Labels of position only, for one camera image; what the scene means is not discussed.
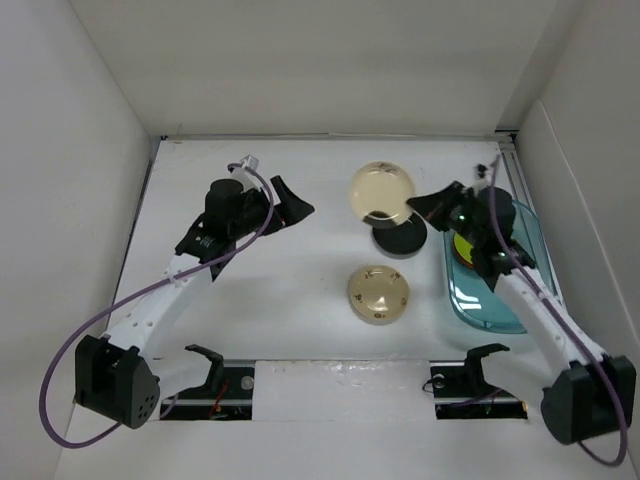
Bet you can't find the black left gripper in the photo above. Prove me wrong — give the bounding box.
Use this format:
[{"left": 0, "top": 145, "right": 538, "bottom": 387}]
[{"left": 230, "top": 177, "right": 313, "bottom": 241}]

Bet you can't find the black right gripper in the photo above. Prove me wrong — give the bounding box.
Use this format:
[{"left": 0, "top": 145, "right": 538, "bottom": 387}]
[{"left": 407, "top": 180, "right": 485, "bottom": 247}]

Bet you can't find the glossy black plate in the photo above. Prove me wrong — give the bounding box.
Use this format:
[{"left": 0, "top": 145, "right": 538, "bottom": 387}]
[{"left": 372, "top": 214, "right": 428, "bottom": 258}]

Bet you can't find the beige plate with black patch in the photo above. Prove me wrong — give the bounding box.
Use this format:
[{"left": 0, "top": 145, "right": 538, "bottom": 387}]
[{"left": 349, "top": 162, "right": 415, "bottom": 229}]

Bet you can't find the orange plastic plate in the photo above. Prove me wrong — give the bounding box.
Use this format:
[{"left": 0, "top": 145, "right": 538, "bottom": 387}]
[{"left": 451, "top": 234, "right": 481, "bottom": 271}]

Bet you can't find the beige plate with calligraphy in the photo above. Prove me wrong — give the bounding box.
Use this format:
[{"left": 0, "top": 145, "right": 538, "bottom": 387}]
[{"left": 347, "top": 265, "right": 410, "bottom": 326}]

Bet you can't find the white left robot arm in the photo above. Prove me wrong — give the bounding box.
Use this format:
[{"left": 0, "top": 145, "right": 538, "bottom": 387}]
[{"left": 75, "top": 169, "right": 315, "bottom": 429}]

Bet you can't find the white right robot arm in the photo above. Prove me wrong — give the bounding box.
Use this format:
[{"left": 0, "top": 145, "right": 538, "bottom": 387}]
[{"left": 414, "top": 182, "right": 637, "bottom": 449}]

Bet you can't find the teal transparent plastic bin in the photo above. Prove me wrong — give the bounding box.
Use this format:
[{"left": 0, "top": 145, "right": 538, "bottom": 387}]
[{"left": 443, "top": 200, "right": 557, "bottom": 334}]

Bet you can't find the aluminium frame rail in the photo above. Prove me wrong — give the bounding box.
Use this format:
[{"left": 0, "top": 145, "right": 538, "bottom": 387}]
[{"left": 495, "top": 130, "right": 532, "bottom": 208}]

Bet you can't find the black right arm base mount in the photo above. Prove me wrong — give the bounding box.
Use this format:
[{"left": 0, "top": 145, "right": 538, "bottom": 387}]
[{"left": 422, "top": 343, "right": 528, "bottom": 420}]

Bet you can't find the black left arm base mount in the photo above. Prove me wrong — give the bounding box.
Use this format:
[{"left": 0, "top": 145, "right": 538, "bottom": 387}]
[{"left": 159, "top": 344, "right": 256, "bottom": 421}]

